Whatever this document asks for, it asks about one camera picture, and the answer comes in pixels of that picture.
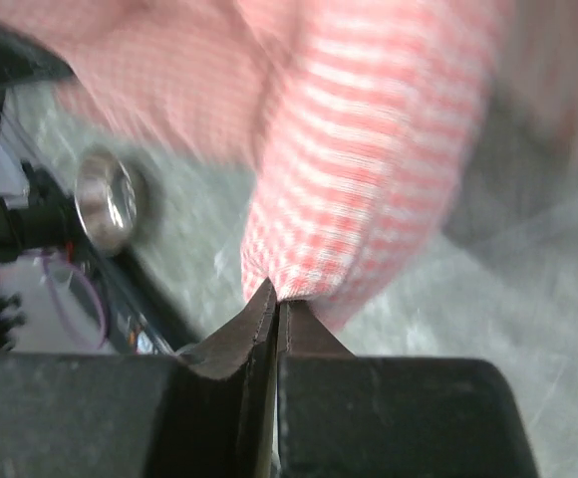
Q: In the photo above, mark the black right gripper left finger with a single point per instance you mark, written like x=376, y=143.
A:
x=231, y=384

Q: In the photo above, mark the pink striped pet tent fabric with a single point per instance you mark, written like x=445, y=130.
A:
x=538, y=76

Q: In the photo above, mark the black handheld microphone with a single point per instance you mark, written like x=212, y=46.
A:
x=50, y=223

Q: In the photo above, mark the steel pet bowl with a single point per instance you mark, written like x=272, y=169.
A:
x=111, y=200

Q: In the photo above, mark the pink pet cushion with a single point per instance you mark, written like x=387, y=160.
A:
x=357, y=116

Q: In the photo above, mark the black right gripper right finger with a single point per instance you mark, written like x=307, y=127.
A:
x=309, y=356

